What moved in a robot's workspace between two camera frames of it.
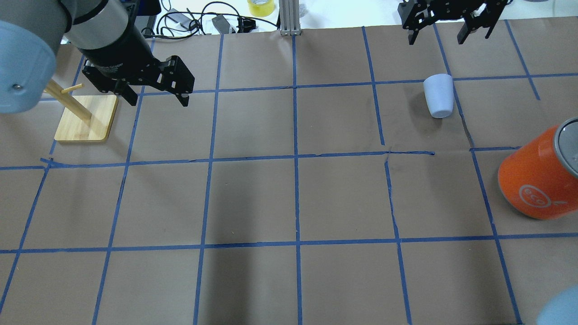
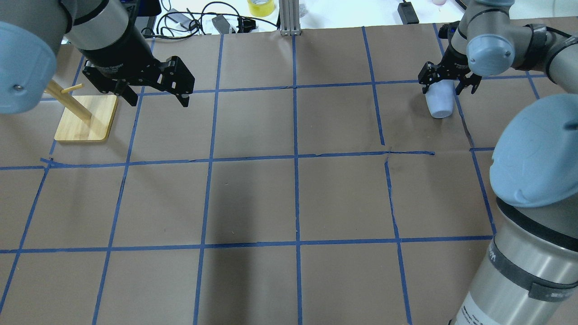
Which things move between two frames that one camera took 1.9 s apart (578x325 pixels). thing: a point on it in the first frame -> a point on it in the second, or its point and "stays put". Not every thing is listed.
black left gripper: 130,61 stays put
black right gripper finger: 413,28 -> 429,74
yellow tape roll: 261,8 stays put
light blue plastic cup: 439,91 stays put
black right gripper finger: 471,24 -> 474,80
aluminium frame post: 289,17 stays put
